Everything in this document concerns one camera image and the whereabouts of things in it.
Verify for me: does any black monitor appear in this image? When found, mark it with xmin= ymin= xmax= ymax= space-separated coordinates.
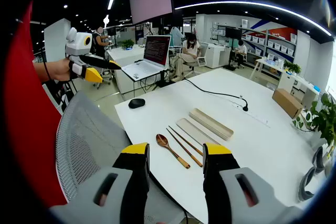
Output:
xmin=225 ymin=26 xmax=243 ymax=40

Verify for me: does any small green potted plant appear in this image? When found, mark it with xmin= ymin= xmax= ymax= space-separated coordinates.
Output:
xmin=283 ymin=60 xmax=302 ymax=75

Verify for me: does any brown cardboard box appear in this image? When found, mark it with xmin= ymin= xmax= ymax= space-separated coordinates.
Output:
xmin=271 ymin=88 xmax=304 ymax=119

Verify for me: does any black computer mouse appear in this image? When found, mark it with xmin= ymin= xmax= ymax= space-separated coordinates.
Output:
xmin=128 ymin=98 xmax=146 ymax=109

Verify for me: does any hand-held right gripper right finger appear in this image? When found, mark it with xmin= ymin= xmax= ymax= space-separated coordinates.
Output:
xmin=202 ymin=142 xmax=304 ymax=224

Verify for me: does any person's red shirt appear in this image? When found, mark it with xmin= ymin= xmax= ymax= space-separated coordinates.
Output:
xmin=4 ymin=0 xmax=69 ymax=208

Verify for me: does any black white printed panel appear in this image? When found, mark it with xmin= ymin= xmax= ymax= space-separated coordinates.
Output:
xmin=41 ymin=79 xmax=78 ymax=116

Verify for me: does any white laptop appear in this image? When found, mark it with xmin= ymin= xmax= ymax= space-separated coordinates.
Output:
xmin=121 ymin=35 xmax=172 ymax=82

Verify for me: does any white cabinet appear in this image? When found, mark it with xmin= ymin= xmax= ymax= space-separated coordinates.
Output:
xmin=204 ymin=42 xmax=232 ymax=69

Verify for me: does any beige cutlery case lid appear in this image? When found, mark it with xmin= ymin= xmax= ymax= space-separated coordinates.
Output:
xmin=176 ymin=118 xmax=221 ymax=147

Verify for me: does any grey black headset band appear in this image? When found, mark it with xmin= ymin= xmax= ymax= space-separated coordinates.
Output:
xmin=298 ymin=166 xmax=317 ymax=201
xmin=312 ymin=145 xmax=326 ymax=174

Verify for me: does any black power cable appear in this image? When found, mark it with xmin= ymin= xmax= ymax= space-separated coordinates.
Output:
xmin=183 ymin=78 xmax=249 ymax=112

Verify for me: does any person's left hand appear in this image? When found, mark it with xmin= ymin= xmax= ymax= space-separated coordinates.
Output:
xmin=51 ymin=58 xmax=72 ymax=82

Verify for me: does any grey mesh chair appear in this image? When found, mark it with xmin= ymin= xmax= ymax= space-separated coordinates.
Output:
xmin=55 ymin=91 xmax=190 ymax=224

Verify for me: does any beige cutlery case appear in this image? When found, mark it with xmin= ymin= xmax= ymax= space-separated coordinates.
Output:
xmin=188 ymin=108 xmax=234 ymax=141

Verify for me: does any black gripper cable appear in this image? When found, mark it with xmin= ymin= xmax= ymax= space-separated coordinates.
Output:
xmin=43 ymin=60 xmax=53 ymax=82

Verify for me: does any brown wooden spoon utensil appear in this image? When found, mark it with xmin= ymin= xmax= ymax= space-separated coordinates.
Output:
xmin=155 ymin=133 xmax=191 ymax=169

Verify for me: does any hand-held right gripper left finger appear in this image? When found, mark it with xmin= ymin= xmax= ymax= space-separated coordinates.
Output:
xmin=49 ymin=142 xmax=151 ymax=224

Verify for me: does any brown wooden chopstick utensil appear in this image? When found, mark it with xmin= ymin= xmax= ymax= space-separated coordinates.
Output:
xmin=167 ymin=125 xmax=204 ymax=156
xmin=165 ymin=128 xmax=203 ymax=168

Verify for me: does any white laptop desk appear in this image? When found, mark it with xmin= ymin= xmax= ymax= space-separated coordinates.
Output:
xmin=114 ymin=63 xmax=171 ymax=99

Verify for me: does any large green potted plant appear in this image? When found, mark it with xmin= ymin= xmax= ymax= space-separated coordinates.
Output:
xmin=292 ymin=92 xmax=336 ymax=154

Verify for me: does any storage shelving with white bins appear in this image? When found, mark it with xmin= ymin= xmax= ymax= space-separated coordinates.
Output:
xmin=238 ymin=26 xmax=297 ymax=63

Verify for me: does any white power strip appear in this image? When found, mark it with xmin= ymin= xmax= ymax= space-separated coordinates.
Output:
xmin=230 ymin=94 xmax=271 ymax=128

